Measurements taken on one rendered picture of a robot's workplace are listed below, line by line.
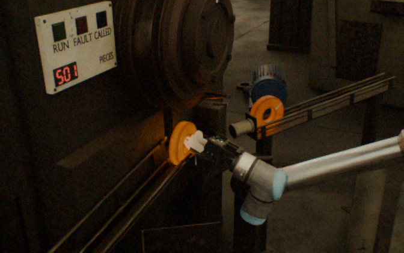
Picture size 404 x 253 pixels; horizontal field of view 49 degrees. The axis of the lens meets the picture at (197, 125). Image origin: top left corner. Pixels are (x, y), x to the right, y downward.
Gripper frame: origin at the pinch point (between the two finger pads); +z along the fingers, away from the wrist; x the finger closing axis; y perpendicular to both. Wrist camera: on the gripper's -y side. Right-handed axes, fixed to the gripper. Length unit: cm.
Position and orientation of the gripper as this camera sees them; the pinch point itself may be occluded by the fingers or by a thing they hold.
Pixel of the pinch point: (184, 140)
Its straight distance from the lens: 152.5
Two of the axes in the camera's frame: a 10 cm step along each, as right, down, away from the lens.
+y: 2.6, -8.2, -5.1
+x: -4.4, 3.7, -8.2
